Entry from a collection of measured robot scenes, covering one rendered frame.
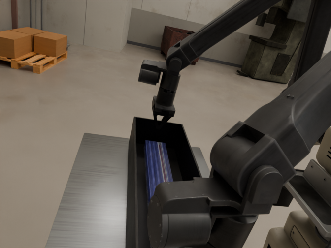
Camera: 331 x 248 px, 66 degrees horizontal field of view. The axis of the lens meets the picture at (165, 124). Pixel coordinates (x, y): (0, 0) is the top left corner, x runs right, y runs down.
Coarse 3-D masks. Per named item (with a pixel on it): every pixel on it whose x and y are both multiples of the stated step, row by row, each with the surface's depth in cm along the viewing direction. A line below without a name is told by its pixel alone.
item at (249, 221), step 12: (216, 216) 28; (228, 216) 29; (240, 216) 29; (252, 216) 30; (216, 228) 30; (228, 228) 29; (240, 228) 29; (216, 240) 30; (228, 240) 30; (240, 240) 30
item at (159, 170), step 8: (144, 144) 88; (152, 144) 86; (160, 144) 87; (144, 152) 85; (152, 152) 82; (160, 152) 83; (144, 160) 82; (152, 160) 78; (160, 160) 79; (168, 160) 80; (152, 168) 74; (160, 168) 75; (168, 168) 76; (152, 176) 71; (160, 176) 72; (168, 176) 73; (152, 184) 68; (152, 192) 65
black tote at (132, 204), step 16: (144, 128) 89; (176, 128) 90; (176, 144) 91; (128, 160) 81; (176, 160) 87; (192, 160) 72; (128, 176) 73; (144, 176) 75; (176, 176) 79; (192, 176) 70; (128, 192) 66; (144, 192) 69; (128, 208) 61; (144, 208) 64; (128, 224) 56; (144, 224) 60; (128, 240) 52; (144, 240) 56
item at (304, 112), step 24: (312, 72) 30; (288, 96) 29; (312, 96) 27; (264, 120) 29; (288, 120) 27; (312, 120) 28; (216, 144) 32; (240, 144) 29; (264, 144) 26; (288, 144) 27; (312, 144) 28; (216, 168) 31; (240, 168) 26; (288, 168) 28; (240, 192) 27
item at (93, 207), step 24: (96, 144) 89; (120, 144) 93; (72, 168) 75; (96, 168) 78; (120, 168) 80; (72, 192) 67; (96, 192) 69; (120, 192) 71; (72, 216) 61; (96, 216) 62; (120, 216) 64; (48, 240) 54; (72, 240) 55; (96, 240) 56; (120, 240) 58
